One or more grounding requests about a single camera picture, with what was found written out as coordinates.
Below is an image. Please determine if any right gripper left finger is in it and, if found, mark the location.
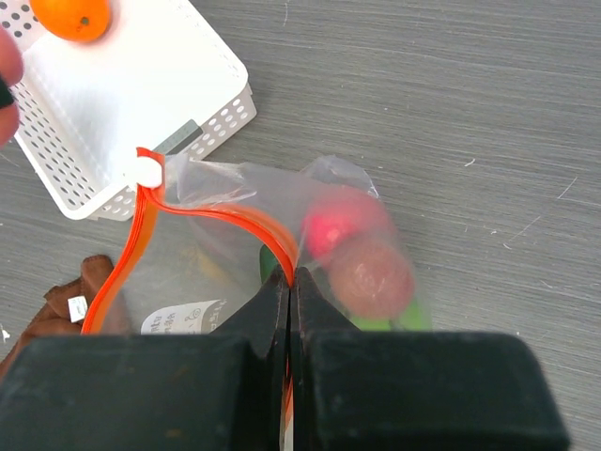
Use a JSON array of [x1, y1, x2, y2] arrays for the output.
[[1, 270, 289, 450]]

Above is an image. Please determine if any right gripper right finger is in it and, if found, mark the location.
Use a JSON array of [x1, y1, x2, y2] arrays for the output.
[[289, 269, 571, 450]]

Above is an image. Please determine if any clear zip top bag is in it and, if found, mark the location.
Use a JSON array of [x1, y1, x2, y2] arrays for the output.
[[83, 149, 422, 450]]

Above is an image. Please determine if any pink peach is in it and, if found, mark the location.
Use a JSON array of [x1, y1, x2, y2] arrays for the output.
[[0, 28, 23, 146]]

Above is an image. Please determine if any orange fruit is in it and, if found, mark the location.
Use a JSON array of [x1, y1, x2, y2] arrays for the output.
[[30, 0, 112, 43]]

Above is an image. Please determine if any brown cloth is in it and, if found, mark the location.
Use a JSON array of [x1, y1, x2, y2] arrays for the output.
[[1, 255, 114, 379]]

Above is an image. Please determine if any white plastic basket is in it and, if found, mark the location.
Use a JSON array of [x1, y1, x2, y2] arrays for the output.
[[1, 1, 256, 221]]

